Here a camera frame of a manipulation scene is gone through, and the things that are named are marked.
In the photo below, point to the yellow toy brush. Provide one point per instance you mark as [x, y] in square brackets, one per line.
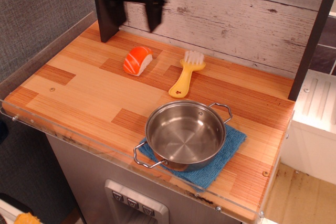
[192, 61]

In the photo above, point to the blue cloth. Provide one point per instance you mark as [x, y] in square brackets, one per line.
[205, 176]

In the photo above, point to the toy salmon sushi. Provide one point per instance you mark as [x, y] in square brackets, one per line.
[137, 60]

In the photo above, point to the stainless steel pot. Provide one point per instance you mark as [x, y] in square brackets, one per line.
[184, 135]

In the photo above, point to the silver button panel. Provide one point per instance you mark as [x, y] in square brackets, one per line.
[130, 206]

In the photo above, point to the white toy sink unit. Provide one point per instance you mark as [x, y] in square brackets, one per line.
[309, 145]

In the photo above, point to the yellow object bottom left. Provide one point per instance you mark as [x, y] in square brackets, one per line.
[26, 218]

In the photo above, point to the dark left post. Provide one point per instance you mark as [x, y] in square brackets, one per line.
[106, 26]

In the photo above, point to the dark post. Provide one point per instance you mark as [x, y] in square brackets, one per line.
[313, 40]
[106, 26]

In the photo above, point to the clear acrylic guard rail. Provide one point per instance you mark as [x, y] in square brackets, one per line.
[113, 129]

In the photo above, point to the dark right post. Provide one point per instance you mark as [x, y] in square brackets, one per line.
[313, 40]

